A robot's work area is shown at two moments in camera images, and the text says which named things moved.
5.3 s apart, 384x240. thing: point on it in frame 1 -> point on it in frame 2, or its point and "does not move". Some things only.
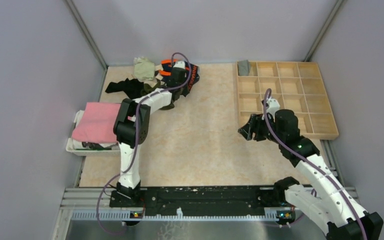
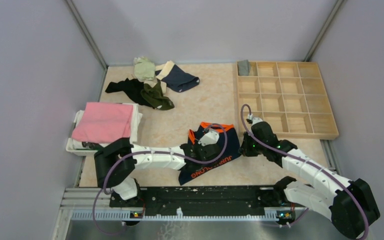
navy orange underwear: [192, 73] -> [228, 139]
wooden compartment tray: [297, 86] does not move
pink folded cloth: [97, 123] does not move
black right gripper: [254, 126] -> [244, 149]
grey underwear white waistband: [243, 67] does not move
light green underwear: [143, 68] does not move
